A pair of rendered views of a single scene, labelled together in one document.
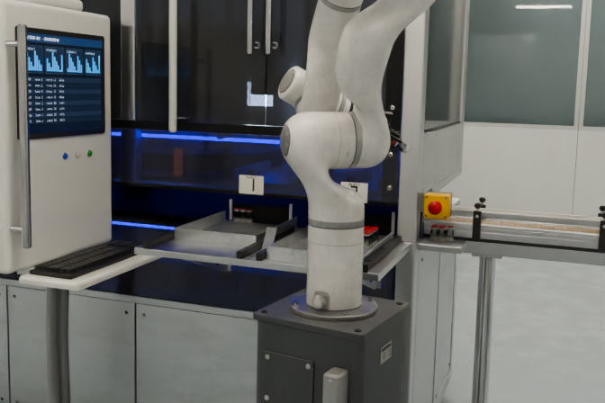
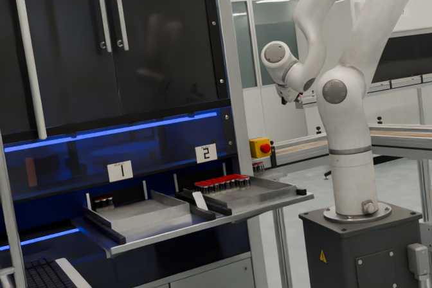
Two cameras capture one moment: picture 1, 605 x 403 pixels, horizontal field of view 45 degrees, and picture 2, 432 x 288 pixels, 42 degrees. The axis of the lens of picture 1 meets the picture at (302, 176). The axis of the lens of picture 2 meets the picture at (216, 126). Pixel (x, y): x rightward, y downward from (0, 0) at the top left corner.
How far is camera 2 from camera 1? 1.50 m
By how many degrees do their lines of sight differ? 46
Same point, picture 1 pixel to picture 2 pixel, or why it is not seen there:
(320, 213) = (357, 142)
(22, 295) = not seen: outside the picture
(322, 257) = (364, 174)
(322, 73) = (321, 40)
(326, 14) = not seen: outside the picture
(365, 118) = (368, 67)
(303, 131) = (353, 80)
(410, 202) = (246, 150)
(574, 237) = (324, 147)
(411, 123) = (236, 90)
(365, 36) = (399, 3)
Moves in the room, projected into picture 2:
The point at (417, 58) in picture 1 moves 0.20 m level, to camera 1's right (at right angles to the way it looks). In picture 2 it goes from (232, 42) to (264, 39)
